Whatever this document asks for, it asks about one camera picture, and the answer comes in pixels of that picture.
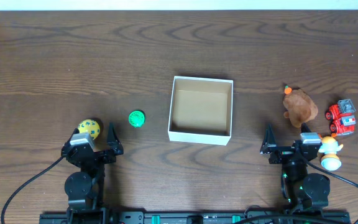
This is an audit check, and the yellow ball with blue letters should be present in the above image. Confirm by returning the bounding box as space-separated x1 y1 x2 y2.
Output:
78 119 101 139

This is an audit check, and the orange and blue toy figure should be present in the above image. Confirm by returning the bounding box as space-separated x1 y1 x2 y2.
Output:
318 136 344 171

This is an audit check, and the green ribbed plastic ball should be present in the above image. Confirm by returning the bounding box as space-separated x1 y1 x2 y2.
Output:
128 110 145 128

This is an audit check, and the red toy fire truck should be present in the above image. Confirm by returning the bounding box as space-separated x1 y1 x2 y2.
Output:
325 99 356 137

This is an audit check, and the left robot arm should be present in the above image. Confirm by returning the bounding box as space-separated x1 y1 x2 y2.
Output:
61 123 124 224

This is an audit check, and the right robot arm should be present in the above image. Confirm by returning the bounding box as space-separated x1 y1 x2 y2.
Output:
260 124 330 214

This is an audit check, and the brown plush bear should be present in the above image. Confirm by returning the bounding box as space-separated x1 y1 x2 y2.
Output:
283 85 318 128

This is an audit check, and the white cardboard box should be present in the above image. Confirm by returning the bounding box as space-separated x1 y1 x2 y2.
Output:
167 76 234 146

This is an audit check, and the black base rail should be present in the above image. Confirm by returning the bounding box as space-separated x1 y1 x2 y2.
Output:
39 210 351 224

